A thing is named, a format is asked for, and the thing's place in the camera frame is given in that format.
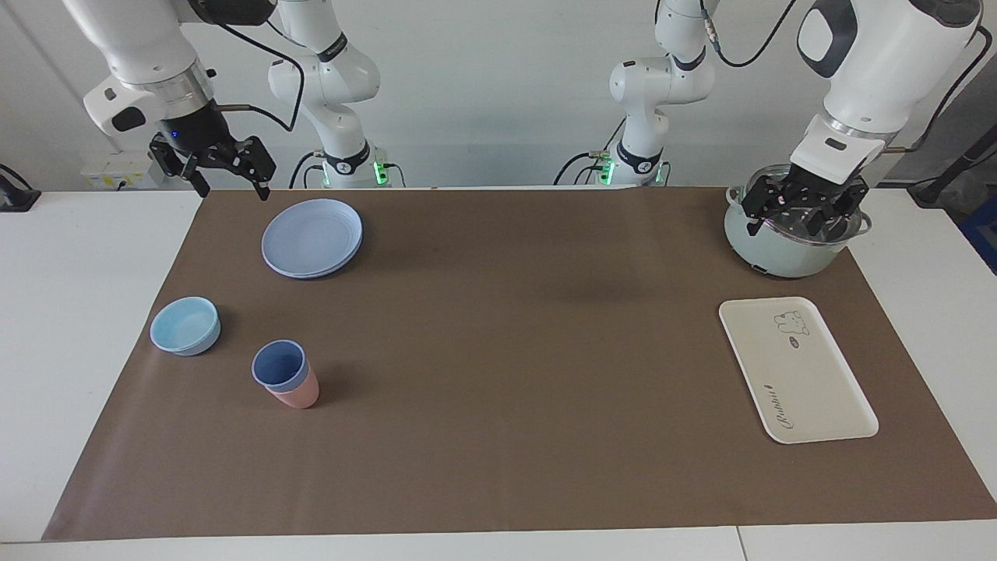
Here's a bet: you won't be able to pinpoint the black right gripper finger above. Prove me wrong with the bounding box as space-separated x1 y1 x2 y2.
232 136 278 201
150 134 211 197

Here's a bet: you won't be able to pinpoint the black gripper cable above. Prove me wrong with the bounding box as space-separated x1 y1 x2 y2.
204 12 306 133
884 27 995 153

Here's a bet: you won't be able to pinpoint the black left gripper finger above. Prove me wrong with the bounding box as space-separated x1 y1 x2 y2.
805 187 870 239
740 175 781 237

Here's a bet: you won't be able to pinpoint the light blue bowl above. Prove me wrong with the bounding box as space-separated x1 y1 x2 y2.
150 296 221 357

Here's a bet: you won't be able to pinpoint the brown table mat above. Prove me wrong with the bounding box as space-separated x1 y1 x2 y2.
41 187 997 542

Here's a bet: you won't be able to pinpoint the blue crate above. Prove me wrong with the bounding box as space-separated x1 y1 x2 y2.
960 195 997 273

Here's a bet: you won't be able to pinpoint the cream tray with rabbit print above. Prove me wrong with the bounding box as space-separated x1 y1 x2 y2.
718 297 879 445

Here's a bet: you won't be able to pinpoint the black base cable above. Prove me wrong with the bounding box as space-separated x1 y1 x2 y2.
555 117 628 186
290 150 324 189

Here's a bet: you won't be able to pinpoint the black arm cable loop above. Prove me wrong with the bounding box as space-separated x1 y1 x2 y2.
699 0 797 69

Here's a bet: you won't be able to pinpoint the blue ribbed cup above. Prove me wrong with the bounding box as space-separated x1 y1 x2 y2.
252 340 309 393

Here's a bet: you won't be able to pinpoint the pink plastic cup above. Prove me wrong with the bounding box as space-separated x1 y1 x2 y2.
265 366 320 410

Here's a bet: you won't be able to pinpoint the black clamp mount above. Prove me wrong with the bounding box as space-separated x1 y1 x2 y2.
0 164 41 213

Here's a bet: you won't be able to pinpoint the black stand legs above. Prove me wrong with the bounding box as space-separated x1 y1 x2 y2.
907 129 997 207

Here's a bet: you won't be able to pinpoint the blue plastic plate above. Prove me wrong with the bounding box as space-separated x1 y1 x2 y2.
261 199 364 280

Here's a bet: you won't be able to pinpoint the pale green cooking pot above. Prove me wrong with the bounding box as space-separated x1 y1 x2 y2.
724 164 873 279

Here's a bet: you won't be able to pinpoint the white power strip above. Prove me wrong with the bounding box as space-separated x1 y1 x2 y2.
82 152 168 190

